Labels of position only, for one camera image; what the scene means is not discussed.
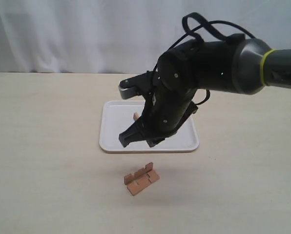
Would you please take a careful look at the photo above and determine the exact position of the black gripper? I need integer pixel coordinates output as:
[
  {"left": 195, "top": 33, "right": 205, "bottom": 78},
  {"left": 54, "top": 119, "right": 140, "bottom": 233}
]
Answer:
[{"left": 119, "top": 85, "right": 197, "bottom": 148}]

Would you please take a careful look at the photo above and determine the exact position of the wooden notched stick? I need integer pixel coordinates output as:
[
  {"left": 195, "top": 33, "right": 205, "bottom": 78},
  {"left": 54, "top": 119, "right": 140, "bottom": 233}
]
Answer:
[
  {"left": 124, "top": 162, "right": 153, "bottom": 185},
  {"left": 133, "top": 113, "right": 139, "bottom": 121},
  {"left": 126, "top": 170, "right": 160, "bottom": 196}
]

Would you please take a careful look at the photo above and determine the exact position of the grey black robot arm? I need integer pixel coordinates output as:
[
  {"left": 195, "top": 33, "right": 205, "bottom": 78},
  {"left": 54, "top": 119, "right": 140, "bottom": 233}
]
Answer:
[{"left": 119, "top": 34, "right": 291, "bottom": 147}]

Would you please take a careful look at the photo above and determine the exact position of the white rectangular tray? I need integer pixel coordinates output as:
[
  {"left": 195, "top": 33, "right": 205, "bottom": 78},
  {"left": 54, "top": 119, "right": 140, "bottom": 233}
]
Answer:
[{"left": 99, "top": 100, "right": 200, "bottom": 154}]

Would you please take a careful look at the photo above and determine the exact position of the white curtain backdrop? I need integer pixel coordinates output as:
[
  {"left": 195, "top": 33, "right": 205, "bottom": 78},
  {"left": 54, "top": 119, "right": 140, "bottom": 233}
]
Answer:
[{"left": 0, "top": 0, "right": 291, "bottom": 74}]

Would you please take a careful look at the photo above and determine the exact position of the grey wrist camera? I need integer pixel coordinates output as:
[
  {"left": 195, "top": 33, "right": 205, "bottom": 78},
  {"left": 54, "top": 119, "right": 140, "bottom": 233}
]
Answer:
[{"left": 118, "top": 71, "right": 156, "bottom": 100}]

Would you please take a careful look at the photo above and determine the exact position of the black cable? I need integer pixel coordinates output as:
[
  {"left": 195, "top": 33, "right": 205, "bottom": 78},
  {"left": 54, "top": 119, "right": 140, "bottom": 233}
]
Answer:
[{"left": 150, "top": 12, "right": 258, "bottom": 105}]

